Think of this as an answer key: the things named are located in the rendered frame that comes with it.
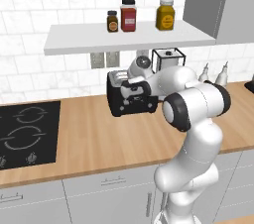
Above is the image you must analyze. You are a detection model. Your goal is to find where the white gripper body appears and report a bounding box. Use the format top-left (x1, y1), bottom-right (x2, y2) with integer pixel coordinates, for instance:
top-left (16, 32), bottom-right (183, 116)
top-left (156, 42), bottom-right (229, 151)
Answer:
top-left (122, 93), bottom-right (147, 106)

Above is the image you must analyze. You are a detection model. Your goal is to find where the black toaster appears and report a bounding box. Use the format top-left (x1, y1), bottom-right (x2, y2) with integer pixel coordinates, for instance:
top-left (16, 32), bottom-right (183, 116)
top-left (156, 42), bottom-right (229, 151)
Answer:
top-left (106, 69), bottom-right (159, 119)

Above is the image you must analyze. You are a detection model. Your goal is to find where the grey pointed bottle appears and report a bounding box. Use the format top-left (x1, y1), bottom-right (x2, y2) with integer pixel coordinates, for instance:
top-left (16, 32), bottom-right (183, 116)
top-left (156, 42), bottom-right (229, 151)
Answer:
top-left (197, 62), bottom-right (210, 83)
top-left (214, 60), bottom-right (230, 88)

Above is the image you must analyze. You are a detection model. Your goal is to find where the small brown spice jar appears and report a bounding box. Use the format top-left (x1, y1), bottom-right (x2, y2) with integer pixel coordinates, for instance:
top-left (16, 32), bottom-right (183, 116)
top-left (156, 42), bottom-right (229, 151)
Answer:
top-left (106, 10), bottom-right (119, 34)

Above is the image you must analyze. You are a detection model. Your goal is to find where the red spice jar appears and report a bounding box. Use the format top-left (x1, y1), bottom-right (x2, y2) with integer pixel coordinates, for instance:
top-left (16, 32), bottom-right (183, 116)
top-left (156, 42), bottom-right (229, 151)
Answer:
top-left (119, 0), bottom-right (138, 33)

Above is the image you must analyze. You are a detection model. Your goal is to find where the yellow spice jar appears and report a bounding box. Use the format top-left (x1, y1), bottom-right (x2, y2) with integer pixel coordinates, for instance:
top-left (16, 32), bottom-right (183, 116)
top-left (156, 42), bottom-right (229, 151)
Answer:
top-left (155, 0), bottom-right (177, 32)

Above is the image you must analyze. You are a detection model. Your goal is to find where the grey drawer front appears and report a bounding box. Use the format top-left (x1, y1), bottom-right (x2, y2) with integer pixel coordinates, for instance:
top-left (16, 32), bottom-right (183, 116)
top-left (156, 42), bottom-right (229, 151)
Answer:
top-left (62, 164), bottom-right (159, 200)
top-left (0, 179), bottom-right (67, 224)

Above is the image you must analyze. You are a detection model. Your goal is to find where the grey cupboard door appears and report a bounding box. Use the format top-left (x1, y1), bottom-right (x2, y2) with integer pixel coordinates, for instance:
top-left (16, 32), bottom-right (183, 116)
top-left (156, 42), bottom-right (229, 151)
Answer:
top-left (64, 181), bottom-right (159, 224)

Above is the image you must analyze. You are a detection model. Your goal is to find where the black hob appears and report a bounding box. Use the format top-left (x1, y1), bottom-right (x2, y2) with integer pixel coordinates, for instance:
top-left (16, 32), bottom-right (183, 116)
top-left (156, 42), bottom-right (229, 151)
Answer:
top-left (0, 100), bottom-right (62, 171)

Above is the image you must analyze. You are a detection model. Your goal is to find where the black appliance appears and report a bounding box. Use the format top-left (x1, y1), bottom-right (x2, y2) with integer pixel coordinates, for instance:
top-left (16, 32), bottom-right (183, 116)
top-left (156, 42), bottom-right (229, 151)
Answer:
top-left (243, 73), bottom-right (254, 94)

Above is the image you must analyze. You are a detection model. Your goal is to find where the grey cupboard run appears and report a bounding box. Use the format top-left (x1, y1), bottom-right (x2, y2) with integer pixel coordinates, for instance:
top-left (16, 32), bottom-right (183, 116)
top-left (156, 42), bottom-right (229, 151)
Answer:
top-left (197, 150), bottom-right (254, 224)

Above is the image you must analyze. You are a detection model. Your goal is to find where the grey wall socket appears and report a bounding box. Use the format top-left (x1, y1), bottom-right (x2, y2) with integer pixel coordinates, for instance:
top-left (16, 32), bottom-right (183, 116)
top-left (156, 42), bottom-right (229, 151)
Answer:
top-left (90, 52), bottom-right (106, 69)
top-left (105, 51), bottom-right (121, 68)
top-left (136, 49), bottom-right (150, 58)

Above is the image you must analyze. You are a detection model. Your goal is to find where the white wall shelf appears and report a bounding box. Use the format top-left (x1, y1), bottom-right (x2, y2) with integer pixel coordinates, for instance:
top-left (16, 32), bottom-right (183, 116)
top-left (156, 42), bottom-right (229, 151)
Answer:
top-left (44, 19), bottom-right (217, 56)

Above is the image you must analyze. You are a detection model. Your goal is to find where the grey drawer handle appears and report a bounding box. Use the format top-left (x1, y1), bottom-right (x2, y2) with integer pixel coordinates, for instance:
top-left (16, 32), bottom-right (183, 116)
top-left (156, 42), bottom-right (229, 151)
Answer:
top-left (100, 175), bottom-right (127, 186)
top-left (0, 193), bottom-right (24, 203)

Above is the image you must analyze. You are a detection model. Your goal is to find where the grey cupboard door handle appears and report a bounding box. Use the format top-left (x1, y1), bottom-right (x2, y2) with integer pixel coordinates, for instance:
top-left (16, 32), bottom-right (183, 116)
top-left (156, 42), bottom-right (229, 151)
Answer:
top-left (146, 191), bottom-right (154, 219)

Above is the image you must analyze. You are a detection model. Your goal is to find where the grey wall cupboard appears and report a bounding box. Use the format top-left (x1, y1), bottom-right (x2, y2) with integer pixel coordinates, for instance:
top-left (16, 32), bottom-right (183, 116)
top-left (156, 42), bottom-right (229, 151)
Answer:
top-left (183, 0), bottom-right (254, 46)

